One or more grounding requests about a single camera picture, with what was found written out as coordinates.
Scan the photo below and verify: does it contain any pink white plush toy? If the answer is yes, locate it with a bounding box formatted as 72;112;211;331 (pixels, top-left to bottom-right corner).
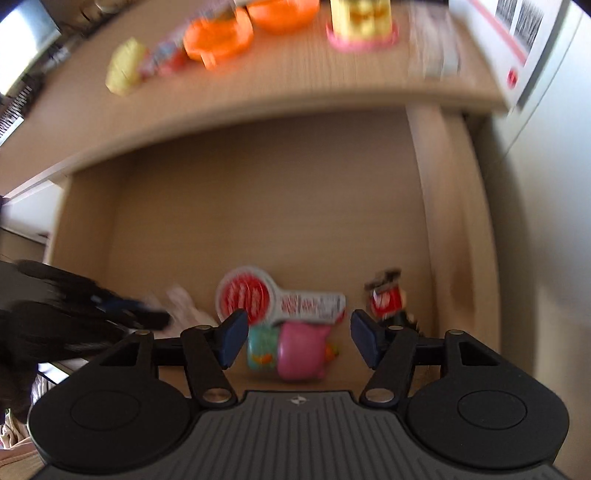
144;285;219;339

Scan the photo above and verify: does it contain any Mickey Mouse keychain figure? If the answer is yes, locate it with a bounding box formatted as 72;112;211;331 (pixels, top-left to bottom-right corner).
363;268;419;331

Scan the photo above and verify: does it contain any pink teal capsule toy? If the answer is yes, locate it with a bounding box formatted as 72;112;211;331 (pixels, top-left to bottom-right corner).
246;322;339;382

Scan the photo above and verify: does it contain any yellow plastic case toy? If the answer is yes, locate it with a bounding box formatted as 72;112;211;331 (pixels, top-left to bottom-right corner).
105;37;147;96

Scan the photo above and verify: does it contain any pink toy blister card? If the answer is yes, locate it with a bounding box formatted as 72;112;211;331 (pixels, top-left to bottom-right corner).
138;1;236;80

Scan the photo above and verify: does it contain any orange pumpkin shell half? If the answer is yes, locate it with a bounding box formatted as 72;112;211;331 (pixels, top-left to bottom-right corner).
182;8;253;70

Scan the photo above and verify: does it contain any yellow crown toy pink base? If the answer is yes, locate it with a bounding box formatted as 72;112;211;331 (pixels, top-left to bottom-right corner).
327;0;399;52

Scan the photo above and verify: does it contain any black keyboard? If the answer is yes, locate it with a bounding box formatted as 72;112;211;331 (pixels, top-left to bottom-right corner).
0;78;43;145

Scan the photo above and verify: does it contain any curved computer monitor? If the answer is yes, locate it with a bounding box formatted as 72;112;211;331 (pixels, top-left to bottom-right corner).
0;0;61;96

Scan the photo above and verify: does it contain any white QR code placard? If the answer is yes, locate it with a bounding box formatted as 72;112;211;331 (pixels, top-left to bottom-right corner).
449;0;570;108

